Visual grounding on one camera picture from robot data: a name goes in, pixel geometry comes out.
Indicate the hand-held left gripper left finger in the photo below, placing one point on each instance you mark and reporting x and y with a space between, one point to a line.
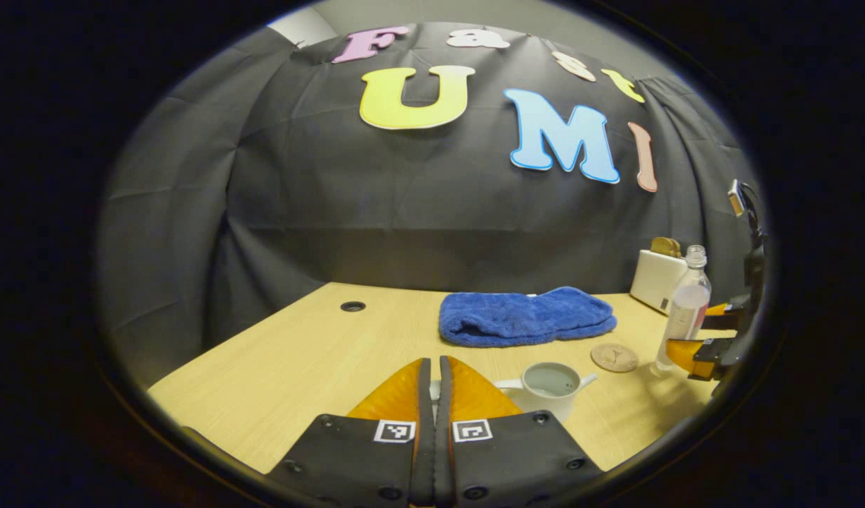
423 458

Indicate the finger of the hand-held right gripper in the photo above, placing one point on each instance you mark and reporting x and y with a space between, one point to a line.
711 356
729 316

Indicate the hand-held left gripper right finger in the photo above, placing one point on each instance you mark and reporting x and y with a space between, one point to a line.
443 458

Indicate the clear plastic water bottle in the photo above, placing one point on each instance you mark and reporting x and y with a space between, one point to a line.
686 310

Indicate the white teacup lid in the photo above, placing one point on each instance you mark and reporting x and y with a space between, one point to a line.
435 390

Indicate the round brown coaster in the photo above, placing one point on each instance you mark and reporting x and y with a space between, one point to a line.
614 358

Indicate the white ceramic teacup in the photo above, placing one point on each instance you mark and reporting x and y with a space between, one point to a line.
545 406

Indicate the white toaster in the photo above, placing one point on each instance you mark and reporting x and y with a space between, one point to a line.
655 279

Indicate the brown toast slice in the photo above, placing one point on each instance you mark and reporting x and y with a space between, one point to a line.
675 249
660 248

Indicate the blue towel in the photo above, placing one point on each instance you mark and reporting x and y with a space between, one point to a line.
524 317

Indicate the black backdrop cloth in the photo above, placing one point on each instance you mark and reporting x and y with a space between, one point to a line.
404 212

